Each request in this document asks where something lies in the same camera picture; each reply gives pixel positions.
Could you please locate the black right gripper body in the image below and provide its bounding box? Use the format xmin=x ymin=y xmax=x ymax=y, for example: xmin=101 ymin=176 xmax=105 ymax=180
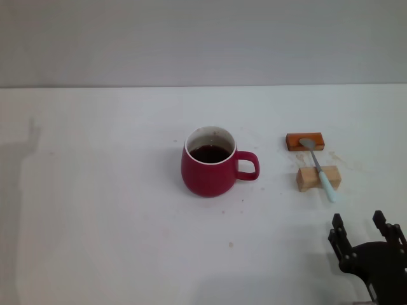
xmin=338 ymin=240 xmax=407 ymax=302

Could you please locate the red ceramic mug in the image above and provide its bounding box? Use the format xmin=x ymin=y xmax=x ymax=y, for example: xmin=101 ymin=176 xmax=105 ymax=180
xmin=181 ymin=125 xmax=261 ymax=198

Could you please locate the light wooden arch block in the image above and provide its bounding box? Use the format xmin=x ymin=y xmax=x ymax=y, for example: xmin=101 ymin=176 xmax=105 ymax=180
xmin=296 ymin=165 xmax=342 ymax=193

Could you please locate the dark orange wooden block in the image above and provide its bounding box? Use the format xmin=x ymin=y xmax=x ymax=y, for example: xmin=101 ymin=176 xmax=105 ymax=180
xmin=285 ymin=132 xmax=326 ymax=153

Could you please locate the dark coffee liquid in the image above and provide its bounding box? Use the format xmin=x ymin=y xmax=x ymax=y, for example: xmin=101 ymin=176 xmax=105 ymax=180
xmin=190 ymin=144 xmax=232 ymax=165

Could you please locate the blue handled metal spoon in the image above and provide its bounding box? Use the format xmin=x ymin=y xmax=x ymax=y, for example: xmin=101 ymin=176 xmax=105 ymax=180
xmin=298 ymin=137 xmax=337 ymax=203

